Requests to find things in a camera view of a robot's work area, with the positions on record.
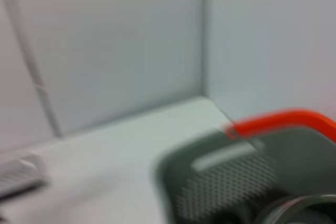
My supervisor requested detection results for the grey ribbed device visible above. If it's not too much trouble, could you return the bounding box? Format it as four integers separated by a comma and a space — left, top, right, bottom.
0, 153, 47, 201

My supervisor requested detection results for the glass teacup black holder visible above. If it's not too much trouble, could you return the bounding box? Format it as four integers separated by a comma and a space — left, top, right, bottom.
253, 193, 336, 224

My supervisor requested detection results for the thin white cable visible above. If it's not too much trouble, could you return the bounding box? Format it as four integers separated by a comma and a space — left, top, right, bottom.
2, 0, 64, 140

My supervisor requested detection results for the orange basket handle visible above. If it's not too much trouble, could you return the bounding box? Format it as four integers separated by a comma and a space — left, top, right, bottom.
223, 108, 336, 143

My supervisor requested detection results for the grey-green perforated storage basket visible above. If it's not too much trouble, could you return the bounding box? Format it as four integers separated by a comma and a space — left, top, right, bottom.
152, 125, 336, 224

